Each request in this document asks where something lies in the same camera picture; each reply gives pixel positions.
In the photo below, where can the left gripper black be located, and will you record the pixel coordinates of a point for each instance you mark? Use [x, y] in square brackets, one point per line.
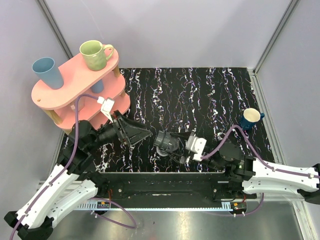
[121, 130]

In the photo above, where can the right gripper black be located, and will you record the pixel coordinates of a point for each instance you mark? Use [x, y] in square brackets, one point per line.
[180, 159]

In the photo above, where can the clear elbow pipe fitting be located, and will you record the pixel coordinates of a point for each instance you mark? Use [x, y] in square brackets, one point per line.
[173, 146]

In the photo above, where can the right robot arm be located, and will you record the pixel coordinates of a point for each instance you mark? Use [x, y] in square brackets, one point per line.
[245, 174]

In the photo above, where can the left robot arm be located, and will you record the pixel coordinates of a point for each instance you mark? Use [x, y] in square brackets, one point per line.
[70, 183]

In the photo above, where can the black marble pattern mat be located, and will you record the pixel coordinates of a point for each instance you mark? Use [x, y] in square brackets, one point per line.
[206, 100]

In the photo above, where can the small blue cup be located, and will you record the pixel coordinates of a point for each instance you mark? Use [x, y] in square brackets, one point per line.
[98, 87]

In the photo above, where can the pale pink mug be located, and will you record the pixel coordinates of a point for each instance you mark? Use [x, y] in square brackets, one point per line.
[78, 104]

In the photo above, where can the pink three-tier wooden shelf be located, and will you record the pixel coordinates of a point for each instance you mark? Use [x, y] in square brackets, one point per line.
[59, 104]

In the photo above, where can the dark blue mug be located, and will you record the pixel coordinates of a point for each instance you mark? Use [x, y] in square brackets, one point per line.
[249, 118]

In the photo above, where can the green ceramic mug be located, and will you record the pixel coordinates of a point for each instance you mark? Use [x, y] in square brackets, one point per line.
[95, 54]

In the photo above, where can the light blue plastic cup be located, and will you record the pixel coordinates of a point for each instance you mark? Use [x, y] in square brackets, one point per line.
[47, 71]

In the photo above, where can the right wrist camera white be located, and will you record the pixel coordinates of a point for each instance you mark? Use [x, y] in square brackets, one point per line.
[195, 144]

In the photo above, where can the white slotted cable duct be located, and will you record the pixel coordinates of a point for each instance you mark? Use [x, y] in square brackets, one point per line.
[99, 205]

